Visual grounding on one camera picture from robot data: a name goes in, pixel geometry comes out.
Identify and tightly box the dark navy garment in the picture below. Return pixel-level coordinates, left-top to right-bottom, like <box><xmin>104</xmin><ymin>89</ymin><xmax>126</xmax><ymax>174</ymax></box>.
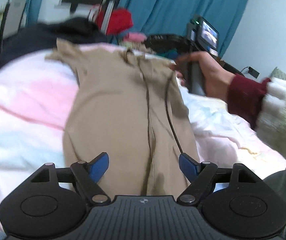
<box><xmin>0</xmin><ymin>17</ymin><xmax>107</xmax><ymax>69</ymax></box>

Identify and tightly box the right blue curtain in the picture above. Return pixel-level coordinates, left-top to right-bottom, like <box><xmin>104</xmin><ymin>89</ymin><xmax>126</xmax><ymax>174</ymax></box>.
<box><xmin>119</xmin><ymin>0</ymin><xmax>248</xmax><ymax>56</ymax></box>

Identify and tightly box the pink garment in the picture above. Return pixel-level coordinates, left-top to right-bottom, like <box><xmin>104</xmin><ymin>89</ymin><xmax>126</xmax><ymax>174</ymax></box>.
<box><xmin>123</xmin><ymin>33</ymin><xmax>147</xmax><ymax>43</ymax></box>

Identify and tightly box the green garment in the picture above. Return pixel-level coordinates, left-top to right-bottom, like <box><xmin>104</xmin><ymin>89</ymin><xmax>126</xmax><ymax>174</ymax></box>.
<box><xmin>157</xmin><ymin>49</ymin><xmax>180</xmax><ymax>60</ymax></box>

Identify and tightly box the wall socket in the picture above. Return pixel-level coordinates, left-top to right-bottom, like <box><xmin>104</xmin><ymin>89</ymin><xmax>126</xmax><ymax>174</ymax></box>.
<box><xmin>240</xmin><ymin>66</ymin><xmax>260</xmax><ymax>79</ymax></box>

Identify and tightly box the person right hand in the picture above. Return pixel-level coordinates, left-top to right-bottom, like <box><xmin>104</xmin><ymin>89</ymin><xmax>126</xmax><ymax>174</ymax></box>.
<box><xmin>170</xmin><ymin>51</ymin><xmax>235</xmax><ymax>103</ymax></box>

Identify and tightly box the silver tripod stand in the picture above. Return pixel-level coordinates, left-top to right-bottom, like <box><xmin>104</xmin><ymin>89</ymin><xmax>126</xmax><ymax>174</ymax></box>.
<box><xmin>101</xmin><ymin>0</ymin><xmax>116</xmax><ymax>35</ymax></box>

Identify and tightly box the pastel tie-dye bed sheet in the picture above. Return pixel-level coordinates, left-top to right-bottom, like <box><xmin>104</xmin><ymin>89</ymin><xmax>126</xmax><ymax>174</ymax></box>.
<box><xmin>0</xmin><ymin>50</ymin><xmax>286</xmax><ymax>230</ymax></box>

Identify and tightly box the red and white sleeve forearm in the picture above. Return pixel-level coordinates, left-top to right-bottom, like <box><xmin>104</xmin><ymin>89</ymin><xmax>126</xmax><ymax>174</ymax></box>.
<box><xmin>227</xmin><ymin>75</ymin><xmax>286</xmax><ymax>159</ymax></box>

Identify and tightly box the red garment on stand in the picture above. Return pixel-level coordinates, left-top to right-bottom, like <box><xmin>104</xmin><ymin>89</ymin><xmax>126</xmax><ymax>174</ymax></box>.
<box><xmin>94</xmin><ymin>8</ymin><xmax>134</xmax><ymax>35</ymax></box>

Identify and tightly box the tan hoodie jacket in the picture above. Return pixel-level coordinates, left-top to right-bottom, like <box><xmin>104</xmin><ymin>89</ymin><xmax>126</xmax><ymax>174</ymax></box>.
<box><xmin>48</xmin><ymin>40</ymin><xmax>198</xmax><ymax>197</ymax></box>

